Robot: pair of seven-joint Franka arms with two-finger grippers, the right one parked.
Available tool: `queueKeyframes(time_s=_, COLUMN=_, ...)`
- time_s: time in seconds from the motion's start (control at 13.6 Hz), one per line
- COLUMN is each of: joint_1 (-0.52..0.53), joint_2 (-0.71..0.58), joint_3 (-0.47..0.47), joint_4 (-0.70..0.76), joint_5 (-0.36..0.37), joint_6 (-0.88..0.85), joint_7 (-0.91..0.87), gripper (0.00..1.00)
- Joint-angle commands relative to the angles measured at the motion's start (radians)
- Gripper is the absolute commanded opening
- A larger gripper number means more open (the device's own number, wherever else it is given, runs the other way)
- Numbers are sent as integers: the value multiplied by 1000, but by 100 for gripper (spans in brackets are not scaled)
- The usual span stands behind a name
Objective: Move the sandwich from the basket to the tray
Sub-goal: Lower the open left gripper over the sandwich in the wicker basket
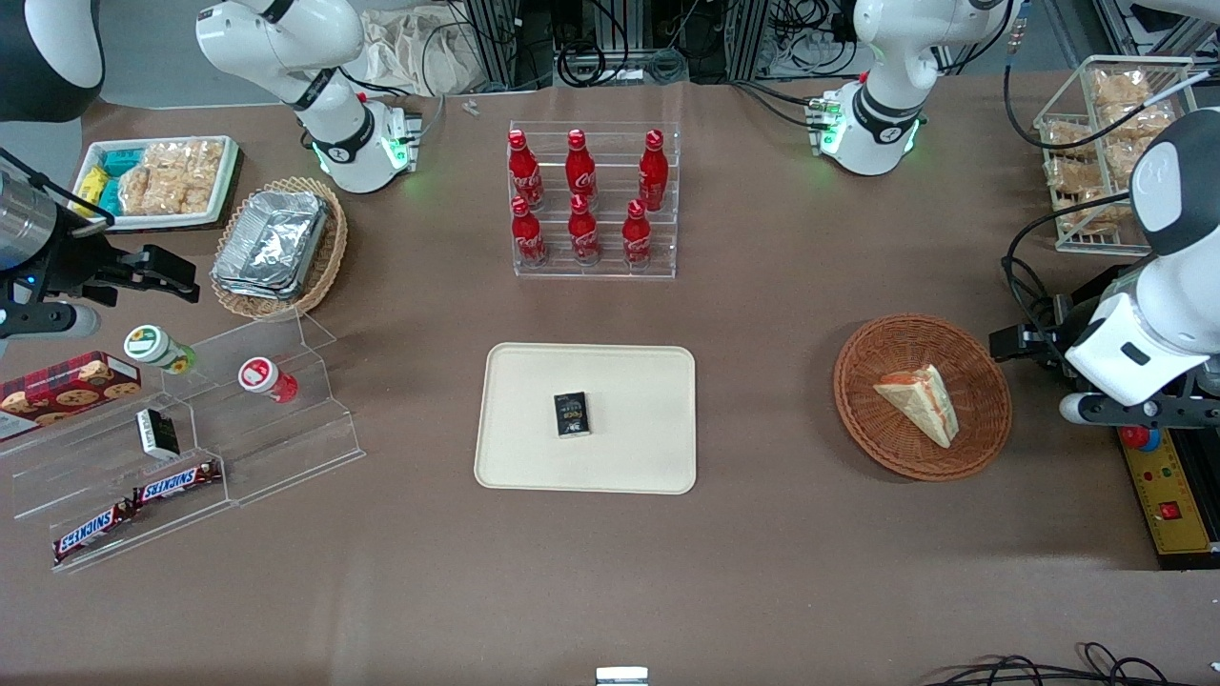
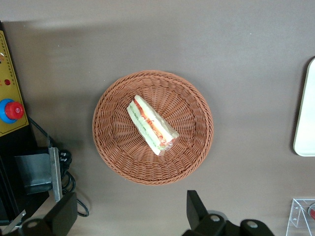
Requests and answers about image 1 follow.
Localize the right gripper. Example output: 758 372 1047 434
0 214 202 311

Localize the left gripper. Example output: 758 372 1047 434
988 289 1114 364

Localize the white rectangular plastic tray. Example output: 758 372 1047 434
80 135 240 232

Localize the triangular wrapped sandwich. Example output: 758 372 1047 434
873 363 960 450

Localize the light oval wicker basket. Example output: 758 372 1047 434
209 175 350 322

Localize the brown round wicker basket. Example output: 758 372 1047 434
832 313 1014 483

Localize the beige rectangular serving tray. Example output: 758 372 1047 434
473 341 699 496

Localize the green sunflower lid cup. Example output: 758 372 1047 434
123 324 198 375

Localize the clear rice cracker pack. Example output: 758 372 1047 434
1090 71 1147 108
117 170 213 217
1047 156 1108 198
141 139 227 190
1056 193 1137 236
1043 118 1099 160
1104 102 1177 141

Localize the aluminium foil container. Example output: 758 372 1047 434
211 190 331 298
213 274 292 303

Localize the red lid yogurt cup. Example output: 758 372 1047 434
237 355 299 404

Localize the red plaid cookie box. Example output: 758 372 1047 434
0 350 143 442

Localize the small black white box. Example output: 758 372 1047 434
134 407 181 461

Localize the yellow control box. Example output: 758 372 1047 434
1115 425 1220 571

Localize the Snickers chocolate bar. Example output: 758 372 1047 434
132 459 223 507
51 502 135 564

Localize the clear acrylic stepped shelf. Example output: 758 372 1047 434
160 308 368 508
0 379 233 575

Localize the crumpled white plastic bag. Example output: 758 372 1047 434
360 8 489 97

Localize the red cola bottle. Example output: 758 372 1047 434
621 198 654 271
565 129 600 207
638 129 669 213
507 129 545 212
567 193 602 267
510 195 550 269

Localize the clear acrylic bottle rack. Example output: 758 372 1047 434
507 120 681 280

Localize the white wire basket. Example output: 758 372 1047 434
1033 54 1199 257

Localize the aluminium frame profile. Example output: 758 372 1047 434
463 0 535 89

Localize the coiled black cable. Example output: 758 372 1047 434
553 36 689 89

